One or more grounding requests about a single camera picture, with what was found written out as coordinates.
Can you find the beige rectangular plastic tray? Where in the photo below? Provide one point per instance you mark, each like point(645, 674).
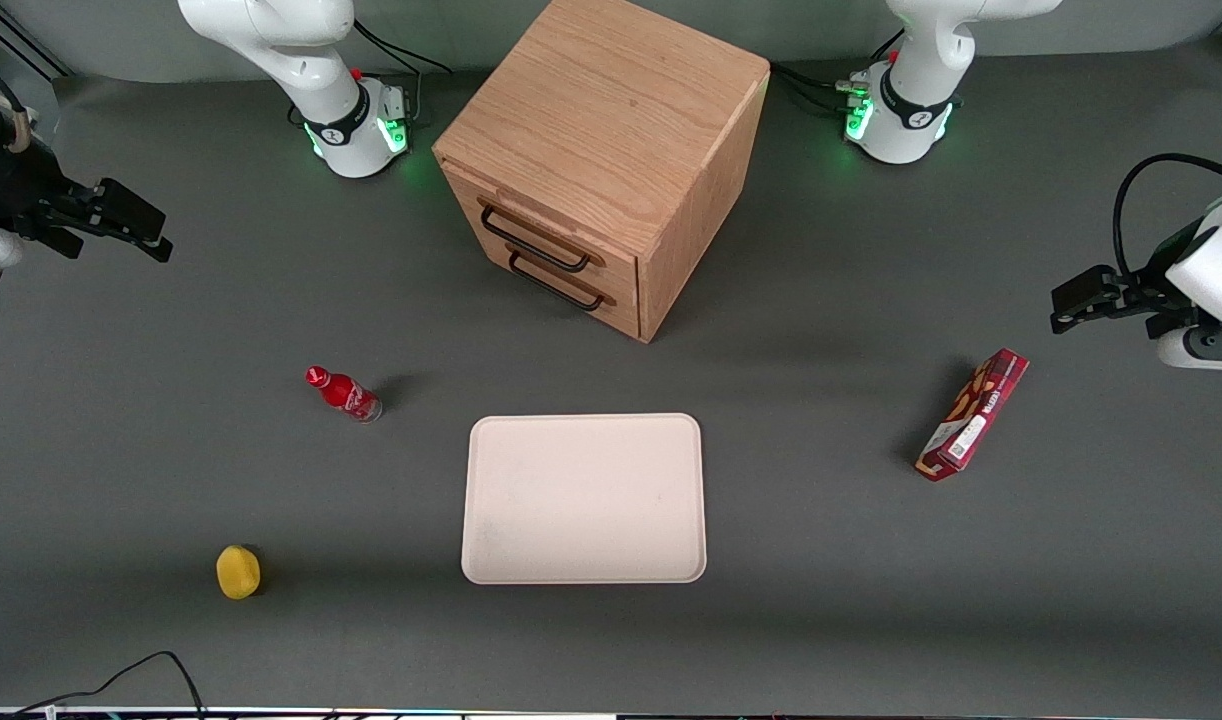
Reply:
point(583, 498)

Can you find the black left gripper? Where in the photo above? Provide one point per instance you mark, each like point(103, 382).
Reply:
point(1154, 283)

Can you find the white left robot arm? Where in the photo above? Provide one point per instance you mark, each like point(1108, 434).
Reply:
point(916, 90)

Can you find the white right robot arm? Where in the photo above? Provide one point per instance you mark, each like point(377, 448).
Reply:
point(321, 90)

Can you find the small red soda bottle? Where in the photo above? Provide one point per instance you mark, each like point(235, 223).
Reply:
point(346, 395)

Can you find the red tartan cookie box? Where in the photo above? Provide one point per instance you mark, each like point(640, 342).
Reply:
point(974, 412)

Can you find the yellow lemon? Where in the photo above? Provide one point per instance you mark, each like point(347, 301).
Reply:
point(238, 572)

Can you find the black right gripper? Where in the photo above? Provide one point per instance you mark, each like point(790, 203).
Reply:
point(11, 185)

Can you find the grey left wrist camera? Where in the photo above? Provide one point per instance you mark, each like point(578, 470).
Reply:
point(1206, 350)

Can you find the beige curved fixture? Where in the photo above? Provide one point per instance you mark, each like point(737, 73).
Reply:
point(18, 128)

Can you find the wooden oak drawer cabinet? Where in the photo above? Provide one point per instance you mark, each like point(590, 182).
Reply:
point(611, 110)

